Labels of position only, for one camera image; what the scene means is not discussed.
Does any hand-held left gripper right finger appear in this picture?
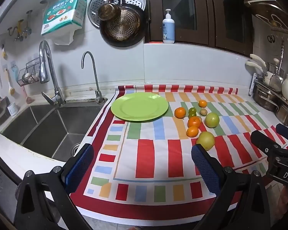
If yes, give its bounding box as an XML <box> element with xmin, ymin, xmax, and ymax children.
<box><xmin>191</xmin><ymin>144</ymin><xmax>271</xmax><ymax>230</ymax></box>

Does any stainless steel pot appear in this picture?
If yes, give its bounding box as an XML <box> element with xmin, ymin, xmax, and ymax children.
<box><xmin>253</xmin><ymin>81</ymin><xmax>282</xmax><ymax>112</ymax></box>
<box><xmin>276</xmin><ymin>103</ymin><xmax>288</xmax><ymax>123</ymax></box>

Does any green white paper towel pack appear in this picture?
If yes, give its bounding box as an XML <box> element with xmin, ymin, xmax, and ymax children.
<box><xmin>41</xmin><ymin>0</ymin><xmax>87</xmax><ymax>36</ymax></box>

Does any black frying pan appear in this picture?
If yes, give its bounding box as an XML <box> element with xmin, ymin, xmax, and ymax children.
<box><xmin>99</xmin><ymin>0</ymin><xmax>149</xmax><ymax>48</ymax></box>

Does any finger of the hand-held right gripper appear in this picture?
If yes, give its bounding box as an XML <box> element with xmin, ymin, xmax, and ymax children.
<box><xmin>276</xmin><ymin>124</ymin><xmax>288</xmax><ymax>142</ymax></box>
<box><xmin>251</xmin><ymin>131</ymin><xmax>288</xmax><ymax>160</ymax></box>

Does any small brass pot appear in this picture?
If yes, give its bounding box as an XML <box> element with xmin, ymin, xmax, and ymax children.
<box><xmin>97</xmin><ymin>0</ymin><xmax>122</xmax><ymax>21</ymax></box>

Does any perforated metal strainer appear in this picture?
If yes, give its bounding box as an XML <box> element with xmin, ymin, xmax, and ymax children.
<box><xmin>104</xmin><ymin>8</ymin><xmax>141</xmax><ymax>41</ymax></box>

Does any black wire wall basket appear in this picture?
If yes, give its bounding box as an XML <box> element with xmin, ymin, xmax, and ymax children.
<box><xmin>16</xmin><ymin>59</ymin><xmax>45</xmax><ymax>87</ymax></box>

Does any stainless steel sink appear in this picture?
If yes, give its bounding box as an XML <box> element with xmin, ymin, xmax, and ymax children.
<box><xmin>0</xmin><ymin>105</ymin><xmax>106</xmax><ymax>163</ymax></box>

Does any small white cup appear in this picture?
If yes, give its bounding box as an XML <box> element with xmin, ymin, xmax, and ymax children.
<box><xmin>8</xmin><ymin>102</ymin><xmax>18</xmax><ymax>116</ymax></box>

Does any white blue pump bottle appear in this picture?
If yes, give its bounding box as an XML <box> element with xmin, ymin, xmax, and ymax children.
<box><xmin>162</xmin><ymin>9</ymin><xmax>175</xmax><ymax>44</ymax></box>

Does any hanging dish brush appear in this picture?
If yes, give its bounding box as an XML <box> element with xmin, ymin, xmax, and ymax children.
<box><xmin>5</xmin><ymin>68</ymin><xmax>16</xmax><ymax>96</ymax></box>

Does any thin gooseneck faucet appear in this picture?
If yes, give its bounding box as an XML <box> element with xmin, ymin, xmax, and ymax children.
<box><xmin>81</xmin><ymin>51</ymin><xmax>103</xmax><ymax>104</ymax></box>

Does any white plastic bag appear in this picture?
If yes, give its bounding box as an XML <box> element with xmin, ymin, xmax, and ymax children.
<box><xmin>53</xmin><ymin>27</ymin><xmax>76</xmax><ymax>45</ymax></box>

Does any green apple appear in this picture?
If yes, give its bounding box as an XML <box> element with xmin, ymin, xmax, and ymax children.
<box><xmin>204</xmin><ymin>112</ymin><xmax>220</xmax><ymax>128</ymax></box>

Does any yellow-green apple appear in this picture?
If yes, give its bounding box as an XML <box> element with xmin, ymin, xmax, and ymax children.
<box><xmin>196</xmin><ymin>131</ymin><xmax>215</xmax><ymax>151</ymax></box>

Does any striped colourful tablecloth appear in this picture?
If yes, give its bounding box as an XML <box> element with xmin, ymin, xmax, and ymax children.
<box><xmin>70</xmin><ymin>84</ymin><xmax>288</xmax><ymax>221</ymax></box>

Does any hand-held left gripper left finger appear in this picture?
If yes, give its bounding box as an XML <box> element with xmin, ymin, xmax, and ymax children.
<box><xmin>14</xmin><ymin>143</ymin><xmax>94</xmax><ymax>230</ymax></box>

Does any metal wall hook rack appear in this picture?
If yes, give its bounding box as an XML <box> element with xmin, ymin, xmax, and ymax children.
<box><xmin>7</xmin><ymin>10</ymin><xmax>33</xmax><ymax>42</ymax></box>

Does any green plate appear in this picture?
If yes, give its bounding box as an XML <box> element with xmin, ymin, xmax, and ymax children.
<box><xmin>111</xmin><ymin>92</ymin><xmax>169</xmax><ymax>122</ymax></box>

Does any tall chrome pull-down faucet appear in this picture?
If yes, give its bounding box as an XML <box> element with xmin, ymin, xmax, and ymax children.
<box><xmin>38</xmin><ymin>40</ymin><xmax>66</xmax><ymax>107</ymax></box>

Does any dark wooden window frame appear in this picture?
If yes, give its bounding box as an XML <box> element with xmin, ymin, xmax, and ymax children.
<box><xmin>142</xmin><ymin>0</ymin><xmax>255</xmax><ymax>58</ymax></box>

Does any white handled knife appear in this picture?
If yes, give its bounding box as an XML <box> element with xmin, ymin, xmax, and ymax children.
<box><xmin>245</xmin><ymin>61</ymin><xmax>264</xmax><ymax>74</ymax></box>
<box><xmin>250</xmin><ymin>54</ymin><xmax>267</xmax><ymax>68</ymax></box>

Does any metal skimmer ladle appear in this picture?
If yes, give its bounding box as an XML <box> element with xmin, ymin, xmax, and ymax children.
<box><xmin>270</xmin><ymin>37</ymin><xmax>285</xmax><ymax>91</ymax></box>

